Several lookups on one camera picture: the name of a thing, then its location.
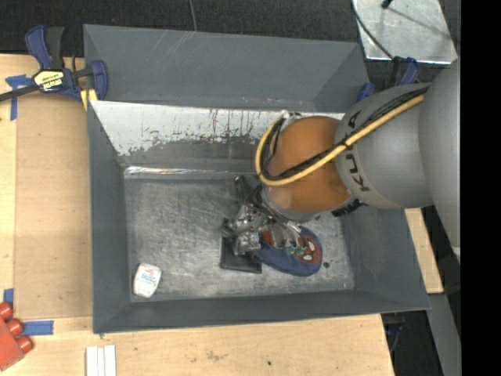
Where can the white small packet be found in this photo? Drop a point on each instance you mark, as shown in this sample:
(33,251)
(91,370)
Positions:
(147,280)

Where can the blue and red cloth toy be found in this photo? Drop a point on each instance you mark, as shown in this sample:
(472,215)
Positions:
(291,264)

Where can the grey metal bin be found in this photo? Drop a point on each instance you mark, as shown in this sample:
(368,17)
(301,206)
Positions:
(184,229)

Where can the dark flat block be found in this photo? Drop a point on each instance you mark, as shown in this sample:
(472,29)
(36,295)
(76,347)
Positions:
(239,263)

